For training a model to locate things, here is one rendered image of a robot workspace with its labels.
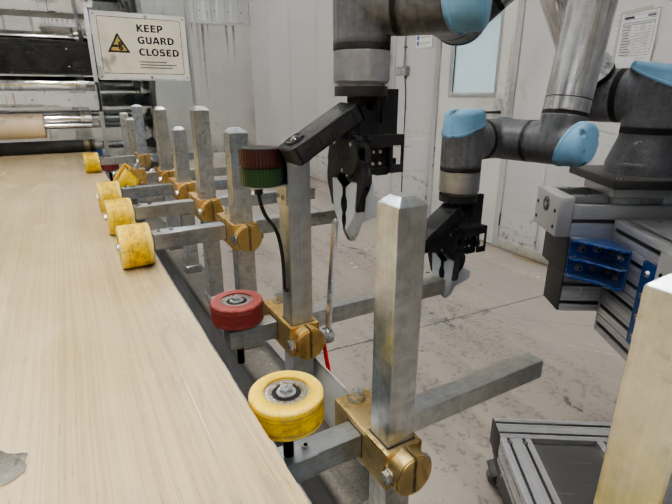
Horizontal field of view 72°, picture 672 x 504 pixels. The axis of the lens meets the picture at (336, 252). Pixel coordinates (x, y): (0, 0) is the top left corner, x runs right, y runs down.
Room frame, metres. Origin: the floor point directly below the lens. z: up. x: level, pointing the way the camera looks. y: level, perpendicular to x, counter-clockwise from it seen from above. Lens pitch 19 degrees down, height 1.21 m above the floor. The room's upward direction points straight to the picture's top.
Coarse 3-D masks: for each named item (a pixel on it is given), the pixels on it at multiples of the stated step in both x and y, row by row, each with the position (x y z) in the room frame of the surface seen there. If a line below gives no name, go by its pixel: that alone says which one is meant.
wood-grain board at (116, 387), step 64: (0, 192) 1.50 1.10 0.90; (64, 192) 1.50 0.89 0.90; (0, 256) 0.87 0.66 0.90; (64, 256) 0.87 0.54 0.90; (0, 320) 0.59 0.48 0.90; (64, 320) 0.59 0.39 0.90; (128, 320) 0.59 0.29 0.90; (192, 320) 0.59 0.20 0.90; (0, 384) 0.44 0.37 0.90; (64, 384) 0.44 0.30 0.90; (128, 384) 0.44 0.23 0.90; (192, 384) 0.44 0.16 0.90; (0, 448) 0.34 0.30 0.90; (64, 448) 0.34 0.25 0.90; (128, 448) 0.34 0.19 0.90; (192, 448) 0.34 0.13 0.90; (256, 448) 0.34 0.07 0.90
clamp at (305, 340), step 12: (264, 312) 0.71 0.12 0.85; (276, 312) 0.68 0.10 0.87; (288, 324) 0.64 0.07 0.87; (300, 324) 0.64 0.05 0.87; (312, 324) 0.64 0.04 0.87; (288, 336) 0.63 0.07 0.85; (300, 336) 0.61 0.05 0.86; (312, 336) 0.62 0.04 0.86; (288, 348) 0.61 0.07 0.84; (300, 348) 0.61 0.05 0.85; (312, 348) 0.62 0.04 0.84
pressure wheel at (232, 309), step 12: (216, 300) 0.64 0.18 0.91; (228, 300) 0.65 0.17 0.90; (240, 300) 0.65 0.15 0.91; (252, 300) 0.64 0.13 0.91; (216, 312) 0.62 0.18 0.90; (228, 312) 0.61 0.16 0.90; (240, 312) 0.61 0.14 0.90; (252, 312) 0.62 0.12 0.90; (216, 324) 0.62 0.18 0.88; (228, 324) 0.61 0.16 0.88; (240, 324) 0.61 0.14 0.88; (252, 324) 0.62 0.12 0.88; (240, 360) 0.64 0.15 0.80
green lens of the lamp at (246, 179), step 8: (240, 168) 0.62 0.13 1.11; (280, 168) 0.62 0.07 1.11; (240, 176) 0.62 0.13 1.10; (248, 176) 0.61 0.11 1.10; (256, 176) 0.60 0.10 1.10; (264, 176) 0.60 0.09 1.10; (272, 176) 0.61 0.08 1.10; (280, 176) 0.62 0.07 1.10; (240, 184) 0.62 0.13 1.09; (248, 184) 0.61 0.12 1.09; (256, 184) 0.60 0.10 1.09; (264, 184) 0.60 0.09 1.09; (272, 184) 0.61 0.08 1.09; (280, 184) 0.62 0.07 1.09
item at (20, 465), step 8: (0, 456) 0.31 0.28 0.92; (8, 456) 0.32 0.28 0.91; (16, 456) 0.32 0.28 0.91; (24, 456) 0.33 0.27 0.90; (0, 464) 0.31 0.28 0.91; (8, 464) 0.31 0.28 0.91; (16, 464) 0.32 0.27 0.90; (24, 464) 0.32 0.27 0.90; (0, 472) 0.31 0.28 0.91; (8, 472) 0.31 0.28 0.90; (16, 472) 0.31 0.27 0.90; (0, 480) 0.30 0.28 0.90; (8, 480) 0.30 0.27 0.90
